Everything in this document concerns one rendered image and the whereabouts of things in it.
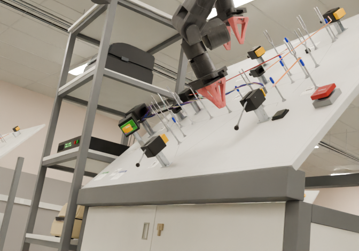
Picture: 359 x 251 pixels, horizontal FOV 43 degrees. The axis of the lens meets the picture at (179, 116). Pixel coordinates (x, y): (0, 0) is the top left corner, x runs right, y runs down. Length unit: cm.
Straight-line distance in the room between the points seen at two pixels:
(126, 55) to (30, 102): 697
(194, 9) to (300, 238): 59
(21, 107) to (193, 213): 800
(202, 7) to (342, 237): 63
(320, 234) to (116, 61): 152
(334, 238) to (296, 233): 12
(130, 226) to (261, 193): 67
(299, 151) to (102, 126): 897
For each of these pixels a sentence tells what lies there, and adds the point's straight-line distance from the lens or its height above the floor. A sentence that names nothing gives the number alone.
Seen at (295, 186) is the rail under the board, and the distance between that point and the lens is 101.
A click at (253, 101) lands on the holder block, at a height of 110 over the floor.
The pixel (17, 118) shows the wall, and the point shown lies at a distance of 910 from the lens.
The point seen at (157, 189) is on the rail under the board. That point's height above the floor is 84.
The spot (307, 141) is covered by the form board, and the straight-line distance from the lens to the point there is 107.
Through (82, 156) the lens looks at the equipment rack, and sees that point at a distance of 207.
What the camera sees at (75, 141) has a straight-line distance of 222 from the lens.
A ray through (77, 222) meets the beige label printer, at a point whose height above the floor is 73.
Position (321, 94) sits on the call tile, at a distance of 120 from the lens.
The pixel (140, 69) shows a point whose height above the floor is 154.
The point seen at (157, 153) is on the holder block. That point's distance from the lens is 148.
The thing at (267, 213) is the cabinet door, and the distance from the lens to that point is 108.
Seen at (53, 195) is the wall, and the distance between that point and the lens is 928.
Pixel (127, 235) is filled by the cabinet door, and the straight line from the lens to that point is 162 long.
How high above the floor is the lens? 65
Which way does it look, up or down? 17 degrees up
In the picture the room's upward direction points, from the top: 8 degrees clockwise
